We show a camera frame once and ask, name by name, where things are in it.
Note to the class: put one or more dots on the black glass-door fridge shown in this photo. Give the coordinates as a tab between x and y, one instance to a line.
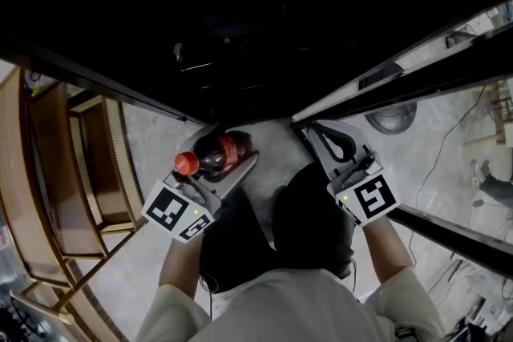
240	32

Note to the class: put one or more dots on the person's beige shirt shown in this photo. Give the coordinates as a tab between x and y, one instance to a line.
288	308

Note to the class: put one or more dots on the dark red-capped drink bottle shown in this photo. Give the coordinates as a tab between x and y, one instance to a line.
218	156

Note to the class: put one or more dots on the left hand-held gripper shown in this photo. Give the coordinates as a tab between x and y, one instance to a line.
168	210

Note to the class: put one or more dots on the person's black trousers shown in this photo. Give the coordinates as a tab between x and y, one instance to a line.
312	220

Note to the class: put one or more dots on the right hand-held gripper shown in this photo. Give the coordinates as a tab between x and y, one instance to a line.
372	198

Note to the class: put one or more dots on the wooden shelf unit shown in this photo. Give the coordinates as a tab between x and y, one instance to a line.
52	180

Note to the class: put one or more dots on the person's right forearm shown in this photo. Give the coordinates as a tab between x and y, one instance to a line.
390	248

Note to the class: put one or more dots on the person's left forearm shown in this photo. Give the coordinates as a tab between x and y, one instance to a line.
180	264

